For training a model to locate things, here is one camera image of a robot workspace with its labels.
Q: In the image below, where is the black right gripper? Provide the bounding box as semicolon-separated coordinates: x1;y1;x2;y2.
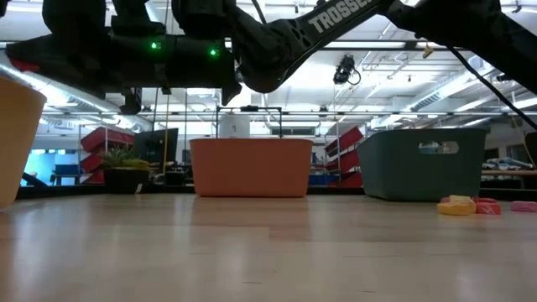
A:
6;0;169;116

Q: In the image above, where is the orange plastic bin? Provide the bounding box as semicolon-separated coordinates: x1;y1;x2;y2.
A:
189;138;314;198

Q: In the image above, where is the teal plastic bin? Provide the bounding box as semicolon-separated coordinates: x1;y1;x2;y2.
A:
357;128;488;201

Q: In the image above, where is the orange square chewy candy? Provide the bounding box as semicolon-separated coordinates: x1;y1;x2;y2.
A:
473;197;503;216
435;201;477;217

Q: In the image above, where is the pink square chewy candy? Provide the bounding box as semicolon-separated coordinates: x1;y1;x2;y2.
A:
509;200;537;213

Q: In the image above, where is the yellow plastic bin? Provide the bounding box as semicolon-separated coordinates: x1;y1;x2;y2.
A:
0;75;48;210

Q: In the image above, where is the black standing monitor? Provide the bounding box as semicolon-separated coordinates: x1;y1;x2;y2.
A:
133;128;180;169

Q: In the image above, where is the potted succulent plant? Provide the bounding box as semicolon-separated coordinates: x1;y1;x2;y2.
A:
100;146;153;195

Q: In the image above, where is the white cylinder tank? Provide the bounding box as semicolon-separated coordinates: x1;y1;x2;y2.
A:
217;113;252;140

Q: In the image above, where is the wooden table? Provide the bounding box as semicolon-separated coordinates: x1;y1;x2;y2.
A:
482;169;537;190

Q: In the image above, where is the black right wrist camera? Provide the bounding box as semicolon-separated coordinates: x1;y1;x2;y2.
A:
111;0;167;37

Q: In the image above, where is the yellow cable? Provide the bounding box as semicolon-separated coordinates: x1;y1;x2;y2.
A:
162;94;170;173

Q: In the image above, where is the black hanging camera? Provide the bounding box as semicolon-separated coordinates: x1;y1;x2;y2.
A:
332;54;362;87

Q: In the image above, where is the black frame beam with lights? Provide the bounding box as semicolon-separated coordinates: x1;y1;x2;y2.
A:
0;39;537;53

